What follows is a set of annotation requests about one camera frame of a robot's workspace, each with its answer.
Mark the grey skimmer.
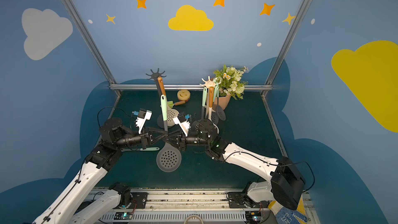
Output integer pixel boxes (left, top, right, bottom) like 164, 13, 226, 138
122, 147, 160, 152

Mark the grey skimmer mint handle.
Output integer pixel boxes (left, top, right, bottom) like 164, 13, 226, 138
216, 85, 226, 121
192, 87, 207, 134
157, 94, 181, 173

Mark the cream skimmer wooden handle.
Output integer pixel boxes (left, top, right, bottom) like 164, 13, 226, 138
207, 87, 219, 133
157, 76, 179, 127

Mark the cream utensil rack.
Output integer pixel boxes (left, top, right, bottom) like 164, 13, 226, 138
200, 77, 219, 122

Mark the dark grey utensil rack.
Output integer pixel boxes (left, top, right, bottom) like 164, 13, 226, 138
147, 68, 169, 130

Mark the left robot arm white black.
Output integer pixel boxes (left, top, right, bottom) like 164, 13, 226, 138
34, 118, 168, 224

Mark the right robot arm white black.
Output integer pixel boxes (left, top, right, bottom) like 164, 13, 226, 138
163, 119, 306, 211

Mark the yellow smiley sponge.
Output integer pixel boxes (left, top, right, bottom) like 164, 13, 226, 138
177, 89, 191, 101

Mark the pink pot with flowers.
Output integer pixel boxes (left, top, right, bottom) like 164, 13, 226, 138
213, 65, 248, 110

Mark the yellow blue work glove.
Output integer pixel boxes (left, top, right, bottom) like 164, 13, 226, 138
268, 197, 308, 224

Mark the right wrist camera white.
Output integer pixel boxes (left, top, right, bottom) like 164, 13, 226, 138
173, 113, 191, 136

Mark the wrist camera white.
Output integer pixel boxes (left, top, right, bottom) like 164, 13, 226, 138
173, 113, 191, 136
132, 109, 152, 134

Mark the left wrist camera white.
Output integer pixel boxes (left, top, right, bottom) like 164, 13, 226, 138
132, 109, 152, 134

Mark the small green trowel wooden handle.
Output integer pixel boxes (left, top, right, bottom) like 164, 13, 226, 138
167, 101, 186, 108

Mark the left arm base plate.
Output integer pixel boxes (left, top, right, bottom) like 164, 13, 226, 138
117, 192, 148, 209

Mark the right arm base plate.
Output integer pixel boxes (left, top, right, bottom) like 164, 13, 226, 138
227, 192, 260, 208

